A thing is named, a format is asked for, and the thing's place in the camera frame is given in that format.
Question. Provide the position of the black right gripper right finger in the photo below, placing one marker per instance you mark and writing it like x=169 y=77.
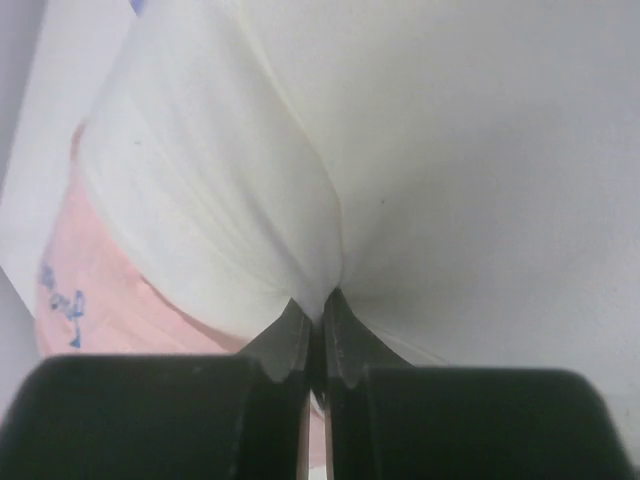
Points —
x=389 y=419

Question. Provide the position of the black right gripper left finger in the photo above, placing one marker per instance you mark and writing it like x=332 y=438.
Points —
x=240 y=416

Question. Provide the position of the blue and pink printed pillowcase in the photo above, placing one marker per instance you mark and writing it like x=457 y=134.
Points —
x=100 y=300

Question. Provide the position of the white pillow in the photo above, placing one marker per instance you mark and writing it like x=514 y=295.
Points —
x=466 y=172

